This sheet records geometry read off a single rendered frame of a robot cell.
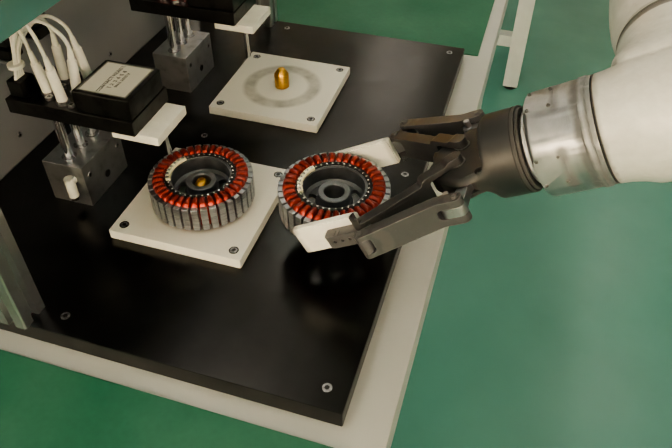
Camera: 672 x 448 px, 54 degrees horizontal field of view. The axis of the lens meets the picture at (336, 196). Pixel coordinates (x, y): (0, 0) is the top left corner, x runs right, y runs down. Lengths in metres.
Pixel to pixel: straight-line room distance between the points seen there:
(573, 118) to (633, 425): 1.12
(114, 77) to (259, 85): 0.27
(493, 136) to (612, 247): 1.38
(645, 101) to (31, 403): 0.56
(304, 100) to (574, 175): 0.45
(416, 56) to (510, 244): 0.92
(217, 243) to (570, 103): 0.37
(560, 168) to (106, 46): 0.67
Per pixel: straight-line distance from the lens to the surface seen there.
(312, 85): 0.92
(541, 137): 0.54
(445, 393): 1.52
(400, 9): 1.20
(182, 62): 0.93
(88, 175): 0.77
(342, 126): 0.86
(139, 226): 0.73
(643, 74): 0.53
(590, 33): 2.90
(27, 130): 0.89
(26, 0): 0.62
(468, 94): 0.98
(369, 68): 0.98
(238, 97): 0.91
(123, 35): 1.03
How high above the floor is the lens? 1.27
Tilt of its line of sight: 42 degrees down
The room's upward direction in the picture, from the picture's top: straight up
